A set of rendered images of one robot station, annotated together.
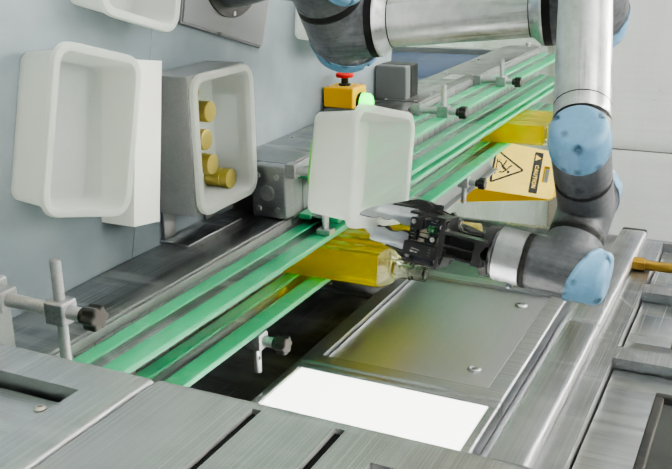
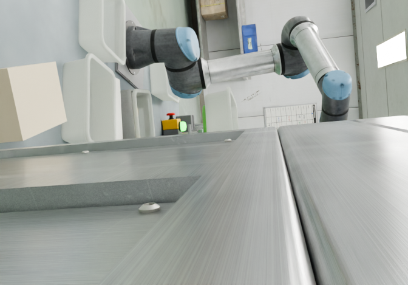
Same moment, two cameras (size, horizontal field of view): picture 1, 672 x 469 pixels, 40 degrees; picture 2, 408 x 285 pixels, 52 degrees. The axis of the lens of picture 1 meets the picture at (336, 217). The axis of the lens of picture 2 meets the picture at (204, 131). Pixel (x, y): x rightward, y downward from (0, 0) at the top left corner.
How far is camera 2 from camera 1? 50 cm
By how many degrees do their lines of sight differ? 22
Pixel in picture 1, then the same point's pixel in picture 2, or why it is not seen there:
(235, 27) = (134, 79)
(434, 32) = (232, 72)
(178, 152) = (126, 129)
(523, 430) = not seen: hidden behind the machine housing
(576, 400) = not seen: hidden behind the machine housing
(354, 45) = (195, 82)
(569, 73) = (319, 62)
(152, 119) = (118, 107)
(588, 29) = (319, 47)
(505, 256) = not seen: hidden behind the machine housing
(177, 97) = (125, 100)
